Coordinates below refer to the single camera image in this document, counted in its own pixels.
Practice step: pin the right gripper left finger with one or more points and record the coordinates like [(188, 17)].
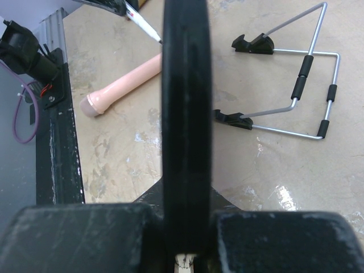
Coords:
[(118, 237)]

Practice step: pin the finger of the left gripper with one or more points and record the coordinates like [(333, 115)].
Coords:
[(116, 7)]

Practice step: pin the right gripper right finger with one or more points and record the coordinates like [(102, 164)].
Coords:
[(272, 241)]

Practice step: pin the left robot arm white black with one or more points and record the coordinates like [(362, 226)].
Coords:
[(41, 56)]

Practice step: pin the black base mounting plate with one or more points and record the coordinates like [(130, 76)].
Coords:
[(58, 177)]

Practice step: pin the pink toy microphone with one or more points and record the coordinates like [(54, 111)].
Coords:
[(97, 102)]

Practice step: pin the wire whiteboard stand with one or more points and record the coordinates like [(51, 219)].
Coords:
[(264, 45)]

